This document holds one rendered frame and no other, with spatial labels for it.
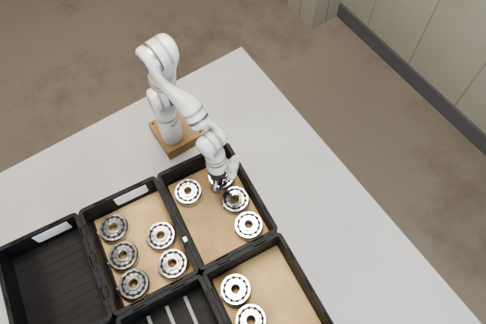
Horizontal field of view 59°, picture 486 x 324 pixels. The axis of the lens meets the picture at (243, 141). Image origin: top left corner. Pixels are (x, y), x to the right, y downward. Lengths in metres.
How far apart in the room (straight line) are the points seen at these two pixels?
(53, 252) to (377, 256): 1.21
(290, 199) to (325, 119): 1.12
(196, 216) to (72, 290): 0.49
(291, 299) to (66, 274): 0.80
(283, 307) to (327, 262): 0.29
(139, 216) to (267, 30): 1.97
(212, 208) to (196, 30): 1.90
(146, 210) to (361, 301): 0.86
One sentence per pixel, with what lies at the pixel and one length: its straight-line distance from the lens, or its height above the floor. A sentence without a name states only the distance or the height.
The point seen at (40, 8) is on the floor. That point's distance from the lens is 3.82.
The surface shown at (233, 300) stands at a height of 0.86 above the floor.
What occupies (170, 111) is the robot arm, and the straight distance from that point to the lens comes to 1.70.
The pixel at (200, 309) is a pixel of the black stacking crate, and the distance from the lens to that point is 1.56.
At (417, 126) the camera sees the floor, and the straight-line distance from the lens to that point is 2.94.
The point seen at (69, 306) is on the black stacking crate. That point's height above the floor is 0.83.
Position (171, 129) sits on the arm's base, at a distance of 1.75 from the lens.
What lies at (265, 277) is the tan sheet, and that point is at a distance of 1.56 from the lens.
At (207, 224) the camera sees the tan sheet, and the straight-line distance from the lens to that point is 1.62.
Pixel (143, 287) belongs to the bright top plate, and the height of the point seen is 0.86.
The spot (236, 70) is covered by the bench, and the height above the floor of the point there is 0.70.
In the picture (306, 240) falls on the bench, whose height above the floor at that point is 0.70.
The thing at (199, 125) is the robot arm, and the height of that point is 1.27.
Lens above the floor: 2.36
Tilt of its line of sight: 61 degrees down
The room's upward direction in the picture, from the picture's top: 3 degrees counter-clockwise
